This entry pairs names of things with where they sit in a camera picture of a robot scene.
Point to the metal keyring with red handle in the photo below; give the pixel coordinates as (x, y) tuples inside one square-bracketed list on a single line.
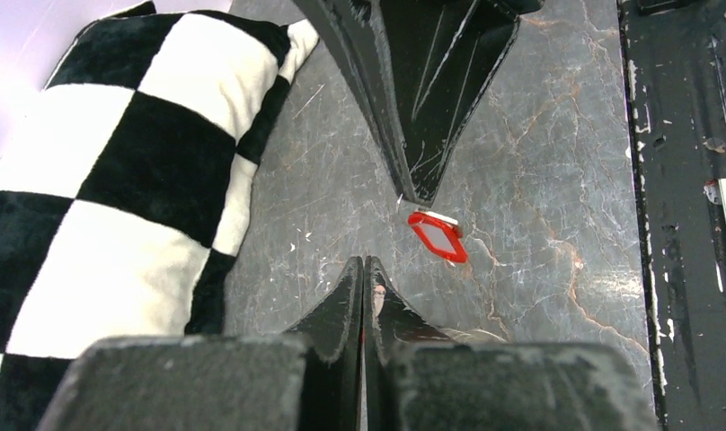
[(474, 336)]

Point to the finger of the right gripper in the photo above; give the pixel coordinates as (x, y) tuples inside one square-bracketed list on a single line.
[(354, 33), (442, 58)]

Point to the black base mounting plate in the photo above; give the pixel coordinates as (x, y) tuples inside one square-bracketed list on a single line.
[(675, 88)]

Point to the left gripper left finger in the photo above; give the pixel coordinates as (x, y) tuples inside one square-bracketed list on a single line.
[(330, 396)]

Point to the black white checkered pillow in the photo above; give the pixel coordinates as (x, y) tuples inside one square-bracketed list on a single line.
[(125, 196)]

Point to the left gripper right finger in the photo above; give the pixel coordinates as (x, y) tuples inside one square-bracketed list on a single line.
[(388, 321)]

